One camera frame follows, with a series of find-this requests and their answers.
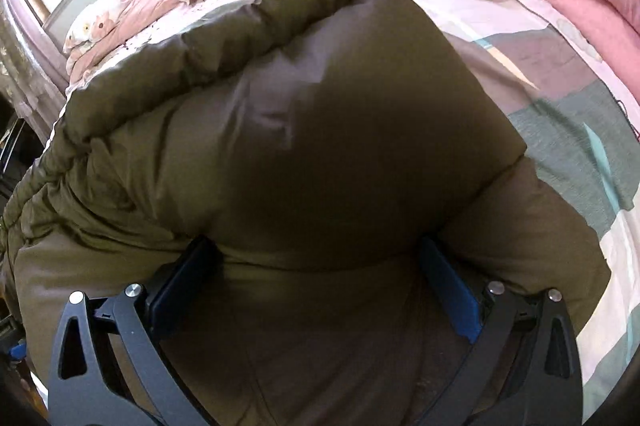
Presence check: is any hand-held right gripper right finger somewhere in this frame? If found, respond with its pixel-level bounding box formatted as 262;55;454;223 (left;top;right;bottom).
420;236;586;426

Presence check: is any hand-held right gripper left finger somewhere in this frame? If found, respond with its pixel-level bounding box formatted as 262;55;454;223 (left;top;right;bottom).
47;236;221;426

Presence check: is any olive puffer jacket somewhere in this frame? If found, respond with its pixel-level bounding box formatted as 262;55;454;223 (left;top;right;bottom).
0;0;613;426

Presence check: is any patchwork bed sheet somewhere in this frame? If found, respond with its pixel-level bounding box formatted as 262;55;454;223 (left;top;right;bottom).
65;0;640;426

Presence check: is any floral curtain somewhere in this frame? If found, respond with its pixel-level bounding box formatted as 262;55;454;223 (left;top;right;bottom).
0;0;69;134

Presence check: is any pink floral blanket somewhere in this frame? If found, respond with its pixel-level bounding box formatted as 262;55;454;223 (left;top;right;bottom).
67;0;213;85

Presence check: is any floral white pillow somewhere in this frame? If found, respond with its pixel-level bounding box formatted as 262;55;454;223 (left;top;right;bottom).
63;0;144;56

